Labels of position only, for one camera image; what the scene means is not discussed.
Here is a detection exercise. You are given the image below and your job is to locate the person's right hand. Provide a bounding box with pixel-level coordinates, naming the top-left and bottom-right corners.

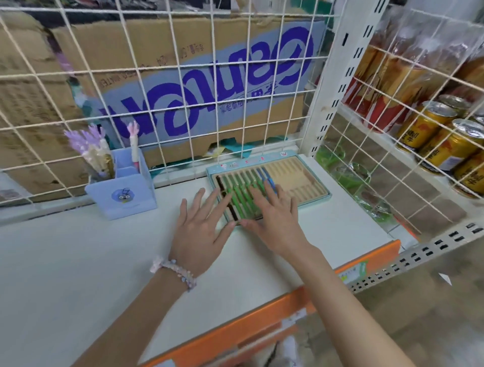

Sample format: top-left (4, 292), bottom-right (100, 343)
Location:
top-left (241, 181), bottom-right (317, 261)

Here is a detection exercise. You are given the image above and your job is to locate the person's left hand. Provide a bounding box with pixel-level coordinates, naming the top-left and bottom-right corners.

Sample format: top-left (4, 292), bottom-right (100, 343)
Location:
top-left (169, 188), bottom-right (237, 279)

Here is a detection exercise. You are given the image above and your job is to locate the person's left forearm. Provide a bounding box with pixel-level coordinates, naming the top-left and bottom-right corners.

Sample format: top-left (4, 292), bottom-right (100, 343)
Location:
top-left (71, 265), bottom-right (190, 367)

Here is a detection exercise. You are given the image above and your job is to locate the person's right forearm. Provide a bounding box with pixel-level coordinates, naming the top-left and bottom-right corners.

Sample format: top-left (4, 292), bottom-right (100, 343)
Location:
top-left (279, 246), bottom-right (416, 367)

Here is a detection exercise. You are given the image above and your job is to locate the black pen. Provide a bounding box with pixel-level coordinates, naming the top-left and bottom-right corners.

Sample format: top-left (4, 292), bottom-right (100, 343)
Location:
top-left (216, 175), bottom-right (240, 222)

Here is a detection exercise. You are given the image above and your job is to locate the blue pen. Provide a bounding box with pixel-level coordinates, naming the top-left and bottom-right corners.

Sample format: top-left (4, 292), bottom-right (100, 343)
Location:
top-left (256, 167), bottom-right (279, 194)

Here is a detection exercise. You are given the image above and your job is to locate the row of green pens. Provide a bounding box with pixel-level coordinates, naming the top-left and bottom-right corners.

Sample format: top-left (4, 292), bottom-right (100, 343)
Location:
top-left (222, 171), bottom-right (266, 222)

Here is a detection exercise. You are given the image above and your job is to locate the teal pen display tray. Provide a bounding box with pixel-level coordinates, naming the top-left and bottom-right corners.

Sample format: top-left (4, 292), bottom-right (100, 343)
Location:
top-left (206, 150), bottom-right (333, 227)

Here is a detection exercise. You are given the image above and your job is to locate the lilac pen holder box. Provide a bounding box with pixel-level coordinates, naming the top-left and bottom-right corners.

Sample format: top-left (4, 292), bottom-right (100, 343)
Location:
top-left (84, 147), bottom-right (158, 221)

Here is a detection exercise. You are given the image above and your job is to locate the green sweet clear packet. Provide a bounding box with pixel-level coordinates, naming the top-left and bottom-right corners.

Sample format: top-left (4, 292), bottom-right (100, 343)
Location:
top-left (334, 162), bottom-right (372, 194)
top-left (358, 188), bottom-right (395, 228)
top-left (315, 145), bottom-right (347, 171)

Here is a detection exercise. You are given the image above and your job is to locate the pink fluffy-topped pen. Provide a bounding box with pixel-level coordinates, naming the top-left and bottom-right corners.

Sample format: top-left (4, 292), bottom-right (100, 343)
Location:
top-left (126, 120), bottom-right (141, 173)

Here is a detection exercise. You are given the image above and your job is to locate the green white price tag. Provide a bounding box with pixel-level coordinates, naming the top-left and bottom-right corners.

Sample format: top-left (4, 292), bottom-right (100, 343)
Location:
top-left (336, 261), bottom-right (368, 285)

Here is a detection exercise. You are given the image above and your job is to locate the white price label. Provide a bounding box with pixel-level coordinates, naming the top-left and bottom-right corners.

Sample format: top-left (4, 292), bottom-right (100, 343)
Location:
top-left (281, 308), bottom-right (308, 330)

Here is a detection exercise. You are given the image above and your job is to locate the bunch of purple fluffy pens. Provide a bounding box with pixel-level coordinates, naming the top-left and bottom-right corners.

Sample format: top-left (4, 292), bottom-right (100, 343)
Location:
top-left (64, 124), bottom-right (116, 181)

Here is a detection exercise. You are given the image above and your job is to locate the blue-printed cardboard box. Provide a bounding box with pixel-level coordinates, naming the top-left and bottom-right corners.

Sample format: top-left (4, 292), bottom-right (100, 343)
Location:
top-left (50, 14), bottom-right (334, 168)

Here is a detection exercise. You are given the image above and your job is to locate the white slotted shelf upright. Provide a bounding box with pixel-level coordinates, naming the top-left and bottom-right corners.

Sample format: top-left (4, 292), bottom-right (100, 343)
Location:
top-left (308, 0), bottom-right (391, 158)

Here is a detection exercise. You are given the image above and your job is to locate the gold drink can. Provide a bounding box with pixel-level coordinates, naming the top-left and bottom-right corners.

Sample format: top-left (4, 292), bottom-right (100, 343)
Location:
top-left (451, 149), bottom-right (484, 199)
top-left (395, 101), bottom-right (459, 152)
top-left (438, 94), bottom-right (472, 118)
top-left (417, 119), bottom-right (484, 176)

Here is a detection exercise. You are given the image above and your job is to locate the plain brown cardboard box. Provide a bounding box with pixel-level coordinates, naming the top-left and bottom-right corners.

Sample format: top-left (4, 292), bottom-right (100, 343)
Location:
top-left (0, 11), bottom-right (93, 202)

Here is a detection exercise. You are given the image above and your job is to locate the pink beaded bracelet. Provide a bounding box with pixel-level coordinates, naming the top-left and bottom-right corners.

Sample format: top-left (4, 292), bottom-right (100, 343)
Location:
top-left (150, 256), bottom-right (197, 292)

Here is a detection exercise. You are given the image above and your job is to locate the white wire mesh side panel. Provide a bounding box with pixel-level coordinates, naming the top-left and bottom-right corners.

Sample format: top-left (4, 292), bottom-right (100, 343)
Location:
top-left (321, 7), bottom-right (484, 243)

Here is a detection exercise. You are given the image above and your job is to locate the orange shelf price rail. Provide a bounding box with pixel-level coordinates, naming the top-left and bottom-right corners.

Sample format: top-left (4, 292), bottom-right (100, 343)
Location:
top-left (139, 240), bottom-right (402, 367)

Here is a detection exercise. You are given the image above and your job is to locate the white perforated shelf bracket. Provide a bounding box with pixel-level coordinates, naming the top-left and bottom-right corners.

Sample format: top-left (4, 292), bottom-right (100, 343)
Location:
top-left (346, 220), bottom-right (484, 294)

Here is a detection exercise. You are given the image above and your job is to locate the white wire mesh back panel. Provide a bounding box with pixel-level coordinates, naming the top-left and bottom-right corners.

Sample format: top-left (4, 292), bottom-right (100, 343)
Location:
top-left (0, 0), bottom-right (345, 208)

